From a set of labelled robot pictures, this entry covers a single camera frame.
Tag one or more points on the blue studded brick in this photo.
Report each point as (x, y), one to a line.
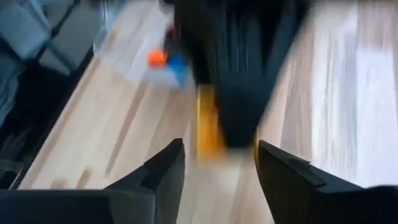
(178, 67)

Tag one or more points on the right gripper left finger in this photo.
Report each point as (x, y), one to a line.
(164, 177)

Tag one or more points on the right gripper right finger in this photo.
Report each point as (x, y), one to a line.
(286, 180)

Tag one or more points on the black aluminium table frame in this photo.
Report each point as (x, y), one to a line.
(59, 105)

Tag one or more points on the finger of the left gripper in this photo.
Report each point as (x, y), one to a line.
(239, 115)

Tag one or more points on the clear plastic bin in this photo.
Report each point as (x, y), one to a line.
(136, 40)

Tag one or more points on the small orange block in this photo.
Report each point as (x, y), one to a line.
(157, 58)

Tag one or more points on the small yellow-orange cube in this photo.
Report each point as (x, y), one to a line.
(210, 124)

